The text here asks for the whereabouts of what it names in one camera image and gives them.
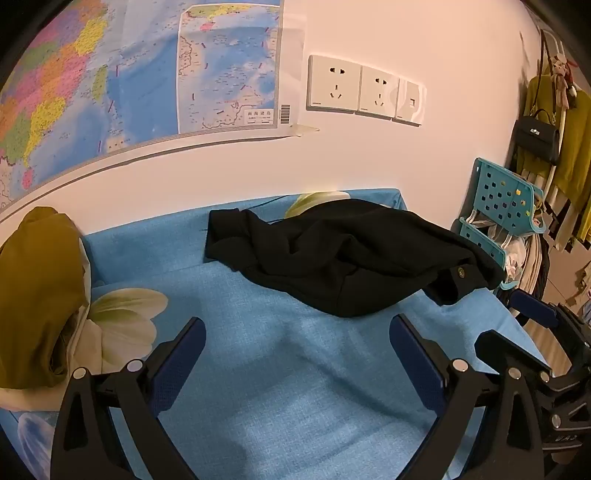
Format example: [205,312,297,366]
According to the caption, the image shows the blue floral bedsheet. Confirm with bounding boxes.
[0,188,550,480]

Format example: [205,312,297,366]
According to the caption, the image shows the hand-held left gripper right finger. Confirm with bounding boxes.
[389,314,546,480]

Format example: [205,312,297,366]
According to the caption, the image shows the olive garment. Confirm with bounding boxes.
[0,206,92,389]

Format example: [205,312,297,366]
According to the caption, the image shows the colourful wall map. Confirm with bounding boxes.
[0,0,305,210]

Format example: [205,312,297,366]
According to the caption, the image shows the black garment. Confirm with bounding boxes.
[205,198,506,318]

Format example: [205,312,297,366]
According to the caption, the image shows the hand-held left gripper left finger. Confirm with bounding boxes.
[51,316,207,480]

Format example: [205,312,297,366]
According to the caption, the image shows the black handbag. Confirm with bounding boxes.
[512,108,562,165]

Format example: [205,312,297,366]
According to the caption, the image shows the hanging cream pleated skirt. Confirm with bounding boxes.
[522,164,583,252]

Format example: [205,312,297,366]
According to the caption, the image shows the hanging yellow-green garment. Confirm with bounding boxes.
[516,74,591,241]

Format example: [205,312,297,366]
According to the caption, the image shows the hanging white plush toy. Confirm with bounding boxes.
[550,41,579,110]

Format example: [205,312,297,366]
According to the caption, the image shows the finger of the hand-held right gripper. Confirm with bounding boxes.
[475,329,553,385]
[508,290,561,328]

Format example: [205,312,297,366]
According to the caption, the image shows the teal perforated plastic basket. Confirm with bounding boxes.
[452,157,549,289]

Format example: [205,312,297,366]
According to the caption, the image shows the white wall socket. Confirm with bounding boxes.
[355,65,401,119]
[307,54,362,113]

